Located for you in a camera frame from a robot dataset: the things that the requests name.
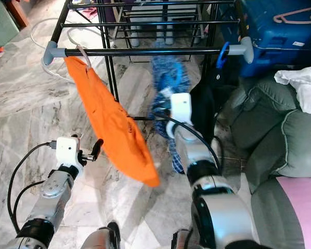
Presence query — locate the blue plaid shirt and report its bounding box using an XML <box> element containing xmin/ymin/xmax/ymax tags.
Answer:
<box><xmin>148</xmin><ymin>49</ymin><xmax>192</xmax><ymax>174</ymax></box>

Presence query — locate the pink clothes hanger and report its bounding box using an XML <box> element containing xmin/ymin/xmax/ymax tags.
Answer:
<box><xmin>273</xmin><ymin>5</ymin><xmax>311</xmax><ymax>25</ymax></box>
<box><xmin>77</xmin><ymin>46</ymin><xmax>94</xmax><ymax>71</ymax></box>

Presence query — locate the orange shirt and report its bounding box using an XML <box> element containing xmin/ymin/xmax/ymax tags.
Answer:
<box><xmin>63</xmin><ymin>56</ymin><xmax>161</xmax><ymax>188</ymax></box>

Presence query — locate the black metal clothes rack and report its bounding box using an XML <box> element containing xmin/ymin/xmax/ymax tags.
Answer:
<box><xmin>43</xmin><ymin>0</ymin><xmax>255</xmax><ymax>122</ymax></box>

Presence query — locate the robot left leg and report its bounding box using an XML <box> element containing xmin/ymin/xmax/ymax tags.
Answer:
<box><xmin>80</xmin><ymin>222</ymin><xmax>121</xmax><ymax>249</ymax></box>

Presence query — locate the dark green sofa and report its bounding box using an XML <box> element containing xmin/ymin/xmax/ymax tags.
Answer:
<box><xmin>223</xmin><ymin>75</ymin><xmax>311</xmax><ymax>249</ymax></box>

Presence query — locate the blue suitcase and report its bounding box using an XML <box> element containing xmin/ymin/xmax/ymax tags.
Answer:
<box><xmin>236</xmin><ymin>0</ymin><xmax>311</xmax><ymax>78</ymax></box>

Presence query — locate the white cloth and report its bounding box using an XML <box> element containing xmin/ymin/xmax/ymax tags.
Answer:
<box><xmin>275</xmin><ymin>66</ymin><xmax>311</xmax><ymax>117</ymax></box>

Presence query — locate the green cabinet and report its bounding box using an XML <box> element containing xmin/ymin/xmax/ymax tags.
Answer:
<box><xmin>0</xmin><ymin>0</ymin><xmax>21</xmax><ymax>47</ymax></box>

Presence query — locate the pink cushion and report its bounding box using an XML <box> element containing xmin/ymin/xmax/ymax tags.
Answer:
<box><xmin>277</xmin><ymin>176</ymin><xmax>311</xmax><ymax>249</ymax></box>

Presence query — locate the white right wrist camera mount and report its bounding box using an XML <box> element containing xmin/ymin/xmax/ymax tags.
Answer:
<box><xmin>169</xmin><ymin>92</ymin><xmax>193</xmax><ymax>140</ymax></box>

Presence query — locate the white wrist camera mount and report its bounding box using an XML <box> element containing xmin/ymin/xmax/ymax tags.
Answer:
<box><xmin>169</xmin><ymin>92</ymin><xmax>193</xmax><ymax>140</ymax></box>
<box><xmin>54</xmin><ymin>136</ymin><xmax>81</xmax><ymax>169</ymax></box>

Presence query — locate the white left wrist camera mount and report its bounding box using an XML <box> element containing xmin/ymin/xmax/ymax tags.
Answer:
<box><xmin>54</xmin><ymin>136</ymin><xmax>81</xmax><ymax>169</ymax></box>

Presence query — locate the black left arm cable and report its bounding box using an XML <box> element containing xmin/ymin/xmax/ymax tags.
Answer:
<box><xmin>7</xmin><ymin>140</ymin><xmax>58</xmax><ymax>235</ymax></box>

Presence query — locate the white round wire frame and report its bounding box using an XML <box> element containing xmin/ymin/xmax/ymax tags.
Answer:
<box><xmin>30</xmin><ymin>18</ymin><xmax>99</xmax><ymax>84</ymax></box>

